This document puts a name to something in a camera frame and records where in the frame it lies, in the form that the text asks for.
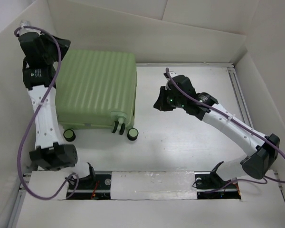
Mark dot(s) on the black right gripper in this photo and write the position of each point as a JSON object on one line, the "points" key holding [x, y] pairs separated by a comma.
{"points": [[160, 103]]}

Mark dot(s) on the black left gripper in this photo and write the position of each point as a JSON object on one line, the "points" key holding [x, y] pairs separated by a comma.
{"points": [[46, 38]]}

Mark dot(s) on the green hard-shell suitcase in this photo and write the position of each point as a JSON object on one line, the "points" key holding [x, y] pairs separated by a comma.
{"points": [[96, 90]]}

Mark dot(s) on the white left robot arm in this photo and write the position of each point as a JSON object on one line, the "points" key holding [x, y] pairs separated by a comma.
{"points": [[52, 151]]}

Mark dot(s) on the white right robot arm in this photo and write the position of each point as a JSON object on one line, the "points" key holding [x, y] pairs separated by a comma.
{"points": [[260, 150]]}

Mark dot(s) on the black metal base rail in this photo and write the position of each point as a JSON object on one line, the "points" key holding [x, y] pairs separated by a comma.
{"points": [[149, 185]]}

